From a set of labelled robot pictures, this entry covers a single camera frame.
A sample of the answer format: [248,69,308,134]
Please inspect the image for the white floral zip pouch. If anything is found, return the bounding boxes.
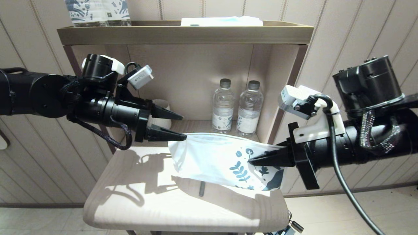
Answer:
[168,132,288,191]

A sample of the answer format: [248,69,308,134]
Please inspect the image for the white ribbed mug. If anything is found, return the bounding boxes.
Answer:
[152,99,172,129]

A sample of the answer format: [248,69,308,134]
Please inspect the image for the clear water bottle grey cap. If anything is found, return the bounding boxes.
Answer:
[236,80,263,137]
[212,78,235,135]

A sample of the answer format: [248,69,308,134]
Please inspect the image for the beige wooden shelf unit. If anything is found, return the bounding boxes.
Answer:
[57,20,314,235]

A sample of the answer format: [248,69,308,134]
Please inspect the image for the white blue packet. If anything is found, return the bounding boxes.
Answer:
[181,16,263,27]

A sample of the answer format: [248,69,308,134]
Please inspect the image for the water bottle blue patterned label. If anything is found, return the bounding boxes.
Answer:
[106,0,132,27]

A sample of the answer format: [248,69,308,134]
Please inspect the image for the floral pouches on top shelf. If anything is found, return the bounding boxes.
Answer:
[65,0,110,27]

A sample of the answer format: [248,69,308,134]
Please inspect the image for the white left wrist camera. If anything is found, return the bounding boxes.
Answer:
[127,65,154,90]

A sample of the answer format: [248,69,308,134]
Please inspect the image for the silver braided cable sleeve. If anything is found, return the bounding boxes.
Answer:
[359,109,400,154]

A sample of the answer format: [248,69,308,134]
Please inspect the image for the white wall fixture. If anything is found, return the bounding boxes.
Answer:
[0,129,12,150]

